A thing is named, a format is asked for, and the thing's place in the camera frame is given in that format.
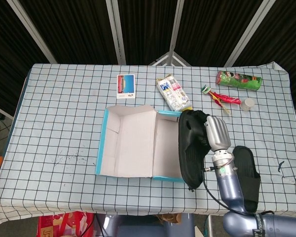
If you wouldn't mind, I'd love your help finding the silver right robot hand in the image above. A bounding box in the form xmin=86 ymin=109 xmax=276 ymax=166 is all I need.
xmin=203 ymin=115 xmax=231 ymax=152

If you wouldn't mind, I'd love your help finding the black rubber slipper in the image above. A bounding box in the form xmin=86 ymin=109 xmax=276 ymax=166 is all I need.
xmin=178 ymin=110 xmax=213 ymax=192
xmin=230 ymin=145 xmax=261 ymax=213

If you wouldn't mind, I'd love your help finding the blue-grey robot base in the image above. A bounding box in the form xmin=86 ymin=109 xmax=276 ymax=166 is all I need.
xmin=96 ymin=213 xmax=195 ymax=237

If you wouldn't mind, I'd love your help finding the light blue cardboard shoe box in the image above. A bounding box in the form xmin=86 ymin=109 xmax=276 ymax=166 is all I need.
xmin=95 ymin=104 xmax=186 ymax=184

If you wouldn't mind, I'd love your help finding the red yellow feather shuttlecock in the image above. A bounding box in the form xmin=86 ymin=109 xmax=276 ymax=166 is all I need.
xmin=201 ymin=85 xmax=242 ymax=116

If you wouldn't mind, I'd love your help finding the small white plastic jar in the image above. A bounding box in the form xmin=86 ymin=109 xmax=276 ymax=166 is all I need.
xmin=241 ymin=97 xmax=256 ymax=112

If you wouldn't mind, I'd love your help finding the green chip can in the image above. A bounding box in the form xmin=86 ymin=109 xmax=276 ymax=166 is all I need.
xmin=215 ymin=70 xmax=263 ymax=91

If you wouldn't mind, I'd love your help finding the white printed snack package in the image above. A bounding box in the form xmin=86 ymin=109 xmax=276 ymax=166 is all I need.
xmin=155 ymin=76 xmax=193 ymax=112

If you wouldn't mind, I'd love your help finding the white triangular metal foot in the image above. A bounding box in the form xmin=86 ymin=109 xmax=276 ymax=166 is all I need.
xmin=149 ymin=50 xmax=192 ymax=67

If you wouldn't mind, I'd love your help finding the brown paper bag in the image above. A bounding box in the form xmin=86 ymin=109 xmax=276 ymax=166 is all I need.
xmin=155 ymin=213 xmax=183 ymax=225

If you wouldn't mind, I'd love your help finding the blue and red postcard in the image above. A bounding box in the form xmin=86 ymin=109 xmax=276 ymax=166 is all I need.
xmin=116 ymin=74 xmax=136 ymax=100

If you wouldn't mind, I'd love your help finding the light blue checked tablecloth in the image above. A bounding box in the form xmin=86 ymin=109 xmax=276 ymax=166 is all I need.
xmin=0 ymin=63 xmax=296 ymax=225

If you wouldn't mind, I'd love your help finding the red patterned bag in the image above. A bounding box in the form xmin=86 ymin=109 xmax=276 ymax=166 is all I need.
xmin=37 ymin=211 xmax=96 ymax=237

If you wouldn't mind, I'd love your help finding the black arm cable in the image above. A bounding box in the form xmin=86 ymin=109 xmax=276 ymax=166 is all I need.
xmin=201 ymin=165 xmax=237 ymax=214

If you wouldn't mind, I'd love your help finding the grey metal frame leg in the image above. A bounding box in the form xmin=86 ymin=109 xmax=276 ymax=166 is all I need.
xmin=203 ymin=214 xmax=214 ymax=237

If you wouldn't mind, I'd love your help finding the black folding screen white frame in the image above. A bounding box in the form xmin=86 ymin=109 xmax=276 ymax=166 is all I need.
xmin=0 ymin=0 xmax=296 ymax=119

